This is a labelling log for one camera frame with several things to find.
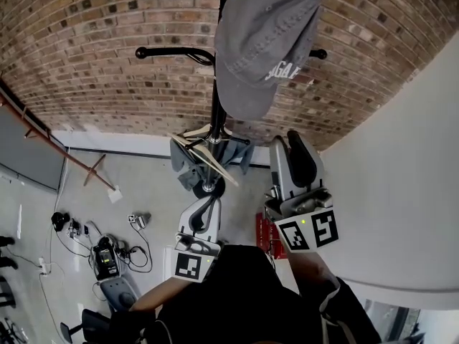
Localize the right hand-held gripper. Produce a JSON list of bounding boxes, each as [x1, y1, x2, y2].
[[263, 130, 340, 254]]

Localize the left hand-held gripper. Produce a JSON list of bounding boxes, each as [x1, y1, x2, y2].
[[174, 196, 222, 285]]

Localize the black metal coat stand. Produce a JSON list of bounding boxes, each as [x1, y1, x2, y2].
[[135, 0, 328, 199]]

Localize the grey baseball cap item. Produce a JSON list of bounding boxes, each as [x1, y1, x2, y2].
[[214, 0, 322, 120]]

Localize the person's right forearm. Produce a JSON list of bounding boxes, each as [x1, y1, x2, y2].
[[285, 249, 341, 304]]

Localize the person's left forearm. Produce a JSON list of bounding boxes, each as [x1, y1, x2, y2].
[[128, 275, 204, 313]]

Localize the grey-blue hanging garment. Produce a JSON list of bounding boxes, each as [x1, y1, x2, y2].
[[169, 137, 256, 192]]

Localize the small grey device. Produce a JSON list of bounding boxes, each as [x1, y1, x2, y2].
[[126, 211, 153, 229]]

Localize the red box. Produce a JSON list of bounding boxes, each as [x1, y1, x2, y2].
[[255, 211, 288, 262]]

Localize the wooden clothes hanger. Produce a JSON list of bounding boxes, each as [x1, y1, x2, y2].
[[166, 125, 240, 188]]

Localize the person's black clothing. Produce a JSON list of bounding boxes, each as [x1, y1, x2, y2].
[[81, 244, 382, 344]]

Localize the black and white power station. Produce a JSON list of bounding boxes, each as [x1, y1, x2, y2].
[[90, 235, 122, 280]]

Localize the grey device with black knob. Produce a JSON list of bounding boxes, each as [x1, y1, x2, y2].
[[97, 277, 143, 312]]

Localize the small electronic devices cluster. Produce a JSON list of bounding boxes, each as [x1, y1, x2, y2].
[[65, 218, 93, 240]]

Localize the black headset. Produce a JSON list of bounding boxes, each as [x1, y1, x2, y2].
[[50, 211, 72, 233]]

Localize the black office chair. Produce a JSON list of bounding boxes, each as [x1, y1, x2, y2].
[[60, 307, 113, 344]]

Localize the white power strip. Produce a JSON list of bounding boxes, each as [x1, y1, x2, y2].
[[37, 257, 54, 276]]

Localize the grey board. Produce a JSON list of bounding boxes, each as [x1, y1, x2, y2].
[[0, 105, 67, 194]]

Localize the black chair base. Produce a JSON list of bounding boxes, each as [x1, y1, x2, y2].
[[0, 235, 19, 310]]

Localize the black cable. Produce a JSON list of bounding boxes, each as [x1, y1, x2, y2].
[[120, 220, 154, 274]]

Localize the red-brown wooden frame stand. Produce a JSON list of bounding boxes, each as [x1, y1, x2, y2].
[[0, 78, 113, 188]]

